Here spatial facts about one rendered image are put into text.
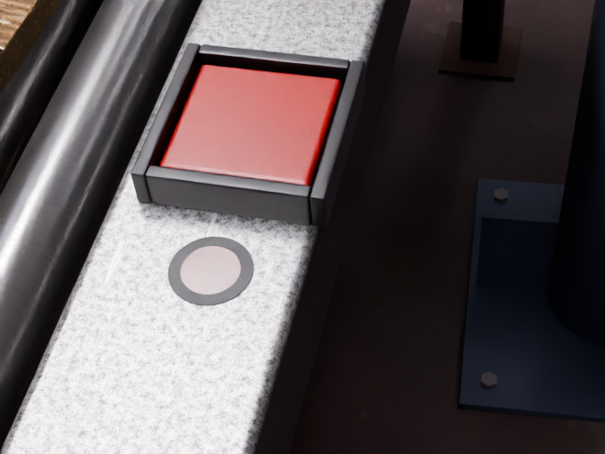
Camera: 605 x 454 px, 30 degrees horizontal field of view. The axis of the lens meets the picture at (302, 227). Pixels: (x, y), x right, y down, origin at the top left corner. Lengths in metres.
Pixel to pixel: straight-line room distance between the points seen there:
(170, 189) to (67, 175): 0.05
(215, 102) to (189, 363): 0.12
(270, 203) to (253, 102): 0.05
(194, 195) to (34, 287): 0.07
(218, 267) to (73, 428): 0.08
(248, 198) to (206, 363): 0.07
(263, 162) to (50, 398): 0.12
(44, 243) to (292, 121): 0.11
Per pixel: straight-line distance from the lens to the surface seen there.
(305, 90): 0.46
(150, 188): 0.44
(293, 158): 0.43
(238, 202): 0.43
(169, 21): 0.53
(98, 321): 0.41
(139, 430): 0.39
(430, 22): 1.93
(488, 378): 1.45
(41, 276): 0.43
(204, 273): 0.42
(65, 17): 0.54
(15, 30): 0.50
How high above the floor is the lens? 1.24
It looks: 50 degrees down
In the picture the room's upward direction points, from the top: 6 degrees counter-clockwise
